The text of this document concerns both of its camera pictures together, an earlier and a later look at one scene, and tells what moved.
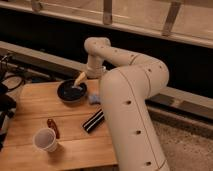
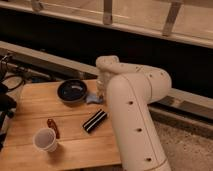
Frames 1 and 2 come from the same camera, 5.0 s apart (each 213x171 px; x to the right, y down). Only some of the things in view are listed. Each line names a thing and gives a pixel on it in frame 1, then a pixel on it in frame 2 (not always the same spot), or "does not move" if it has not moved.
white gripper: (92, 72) → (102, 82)
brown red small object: (52, 125) does not move
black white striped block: (94, 122) does not move
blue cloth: (94, 99) does not move
